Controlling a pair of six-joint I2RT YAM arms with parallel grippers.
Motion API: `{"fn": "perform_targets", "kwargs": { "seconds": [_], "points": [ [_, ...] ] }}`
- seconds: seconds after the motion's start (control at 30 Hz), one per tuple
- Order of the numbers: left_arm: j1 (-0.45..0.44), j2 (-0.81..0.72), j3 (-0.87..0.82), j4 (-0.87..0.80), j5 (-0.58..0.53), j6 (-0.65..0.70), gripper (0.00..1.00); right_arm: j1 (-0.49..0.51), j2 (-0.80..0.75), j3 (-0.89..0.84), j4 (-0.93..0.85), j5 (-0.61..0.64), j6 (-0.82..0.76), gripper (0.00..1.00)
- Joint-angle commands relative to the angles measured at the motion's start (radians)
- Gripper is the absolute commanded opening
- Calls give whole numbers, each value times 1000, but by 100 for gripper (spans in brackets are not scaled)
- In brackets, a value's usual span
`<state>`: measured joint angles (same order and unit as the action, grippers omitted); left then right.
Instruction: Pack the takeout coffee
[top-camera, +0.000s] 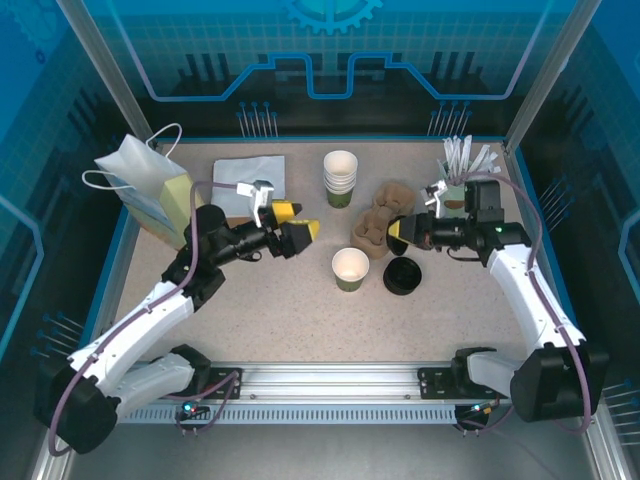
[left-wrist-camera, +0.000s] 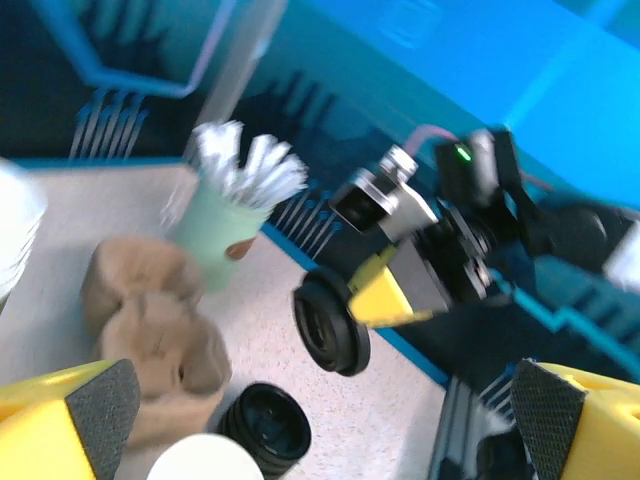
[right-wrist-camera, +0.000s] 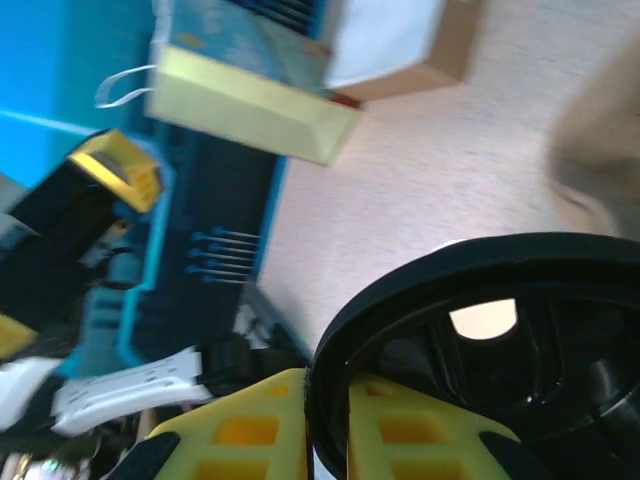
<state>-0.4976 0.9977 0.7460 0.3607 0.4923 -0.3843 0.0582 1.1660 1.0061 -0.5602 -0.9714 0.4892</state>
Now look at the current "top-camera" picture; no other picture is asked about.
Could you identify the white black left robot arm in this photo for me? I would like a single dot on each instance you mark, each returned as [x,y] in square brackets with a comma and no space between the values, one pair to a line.
[140,325]

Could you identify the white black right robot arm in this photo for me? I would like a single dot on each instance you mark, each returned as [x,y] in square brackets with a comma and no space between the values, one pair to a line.
[520,295]

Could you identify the green straw holder cup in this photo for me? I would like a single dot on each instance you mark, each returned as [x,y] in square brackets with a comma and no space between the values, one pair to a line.
[457,192]

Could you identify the stack of white napkins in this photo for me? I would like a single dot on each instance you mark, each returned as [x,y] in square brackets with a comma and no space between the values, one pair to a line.
[250,170]

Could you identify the small LED connector board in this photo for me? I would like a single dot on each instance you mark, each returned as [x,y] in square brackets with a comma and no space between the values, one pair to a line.
[189,408]
[480,410]

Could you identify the aluminium mounting rail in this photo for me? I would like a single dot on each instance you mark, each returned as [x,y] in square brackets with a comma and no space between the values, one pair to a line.
[330,382]

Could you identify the aluminium frame post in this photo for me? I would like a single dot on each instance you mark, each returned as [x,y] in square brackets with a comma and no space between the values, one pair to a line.
[547,75]
[121,85]

